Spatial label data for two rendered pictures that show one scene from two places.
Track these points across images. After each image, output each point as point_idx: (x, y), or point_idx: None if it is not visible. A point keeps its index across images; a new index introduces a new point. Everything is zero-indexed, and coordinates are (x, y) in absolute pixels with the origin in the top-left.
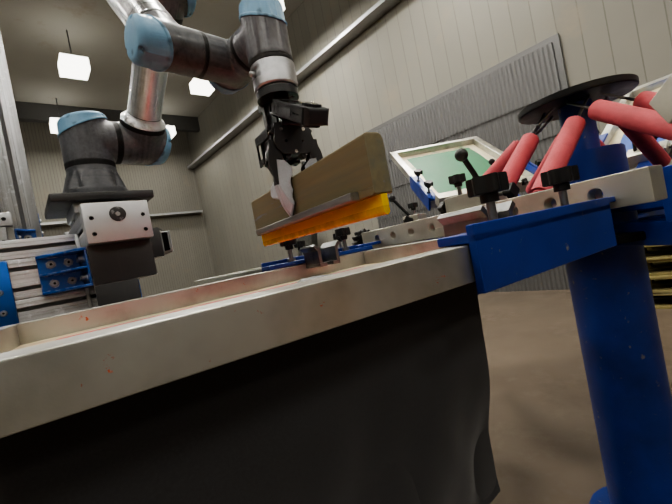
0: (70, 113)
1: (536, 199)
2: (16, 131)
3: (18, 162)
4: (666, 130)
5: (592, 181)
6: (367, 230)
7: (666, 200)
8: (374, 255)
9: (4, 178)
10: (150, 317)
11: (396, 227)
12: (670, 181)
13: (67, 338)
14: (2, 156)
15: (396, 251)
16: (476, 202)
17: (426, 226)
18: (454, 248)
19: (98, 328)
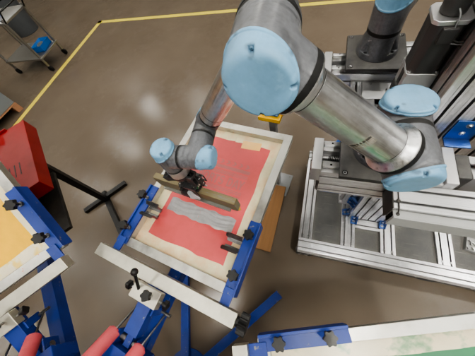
0: (388, 90)
1: (128, 256)
2: (471, 56)
3: (448, 82)
4: (34, 348)
5: (112, 248)
6: (237, 328)
7: (69, 351)
8: (217, 278)
9: (437, 86)
10: (259, 171)
11: (199, 293)
12: (60, 348)
13: (188, 136)
14: (450, 70)
15: (199, 270)
16: (147, 284)
17: (179, 282)
18: (155, 183)
19: (269, 159)
